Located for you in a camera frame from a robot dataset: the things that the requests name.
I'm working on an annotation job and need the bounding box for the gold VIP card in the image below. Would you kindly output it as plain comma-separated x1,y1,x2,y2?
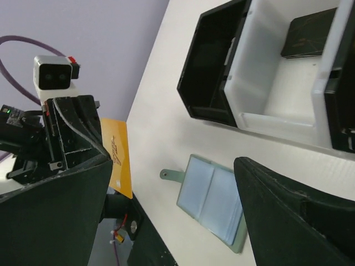
100,118,133,200

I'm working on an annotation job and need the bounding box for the green card holder wallet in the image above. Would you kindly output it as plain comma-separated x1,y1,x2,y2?
160,154,247,254

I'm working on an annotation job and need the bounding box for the black card in white bin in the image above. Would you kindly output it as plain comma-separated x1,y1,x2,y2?
281,8,337,59

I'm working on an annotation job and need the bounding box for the white middle bin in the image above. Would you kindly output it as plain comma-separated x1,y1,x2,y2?
224,1,354,149

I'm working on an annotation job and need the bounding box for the black bin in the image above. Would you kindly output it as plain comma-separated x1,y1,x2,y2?
324,3,354,154
177,1,251,127

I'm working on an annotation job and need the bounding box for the black right bin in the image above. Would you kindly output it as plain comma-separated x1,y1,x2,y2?
324,3,354,154

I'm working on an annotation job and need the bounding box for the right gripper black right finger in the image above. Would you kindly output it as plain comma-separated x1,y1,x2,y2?
234,157,354,265

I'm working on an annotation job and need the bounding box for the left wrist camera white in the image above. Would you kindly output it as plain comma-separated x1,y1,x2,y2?
33,55,80,105

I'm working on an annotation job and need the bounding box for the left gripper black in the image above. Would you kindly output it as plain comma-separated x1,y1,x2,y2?
1,95,107,185

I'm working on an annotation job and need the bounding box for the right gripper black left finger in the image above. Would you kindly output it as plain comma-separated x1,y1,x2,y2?
1,155,113,265

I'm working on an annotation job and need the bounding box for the black left bin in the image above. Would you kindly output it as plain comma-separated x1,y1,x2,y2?
177,1,251,127

